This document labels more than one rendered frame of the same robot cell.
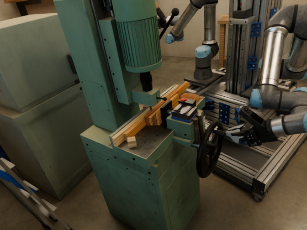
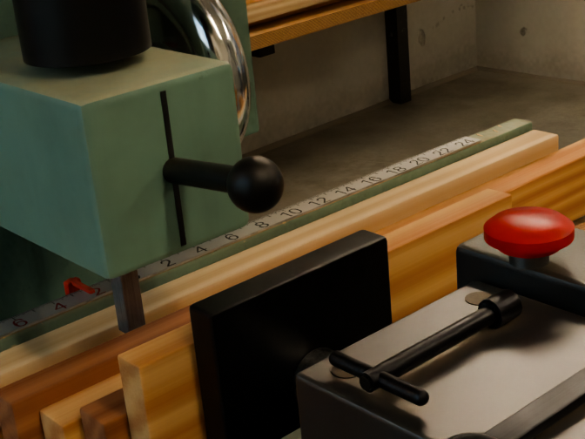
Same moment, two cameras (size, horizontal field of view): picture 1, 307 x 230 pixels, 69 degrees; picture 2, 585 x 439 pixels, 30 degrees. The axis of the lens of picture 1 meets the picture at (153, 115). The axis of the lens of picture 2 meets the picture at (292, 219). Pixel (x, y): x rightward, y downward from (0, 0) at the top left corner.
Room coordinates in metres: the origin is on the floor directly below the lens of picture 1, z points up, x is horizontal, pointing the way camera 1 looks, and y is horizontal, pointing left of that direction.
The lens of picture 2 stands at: (0.61, -0.15, 1.17)
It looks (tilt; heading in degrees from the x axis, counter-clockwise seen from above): 22 degrees down; 11
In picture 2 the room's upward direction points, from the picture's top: 5 degrees counter-clockwise
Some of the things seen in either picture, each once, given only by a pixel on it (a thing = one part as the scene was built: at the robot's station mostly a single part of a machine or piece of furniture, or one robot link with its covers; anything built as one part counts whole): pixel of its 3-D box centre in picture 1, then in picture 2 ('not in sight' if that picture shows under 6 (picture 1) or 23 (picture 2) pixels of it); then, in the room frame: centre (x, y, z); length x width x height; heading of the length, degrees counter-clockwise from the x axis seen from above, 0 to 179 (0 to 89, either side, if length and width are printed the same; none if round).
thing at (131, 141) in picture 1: (131, 142); not in sight; (0.81, 0.12, 0.92); 0.04 x 0.03 x 0.04; 93
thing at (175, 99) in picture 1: (168, 108); (345, 347); (1.02, -0.08, 0.94); 0.21 x 0.01 x 0.08; 140
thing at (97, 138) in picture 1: (139, 133); not in sight; (1.10, 0.10, 0.76); 0.57 x 0.45 x 0.09; 50
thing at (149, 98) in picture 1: (146, 96); (85, 153); (1.04, 0.02, 1.03); 0.14 x 0.07 x 0.09; 50
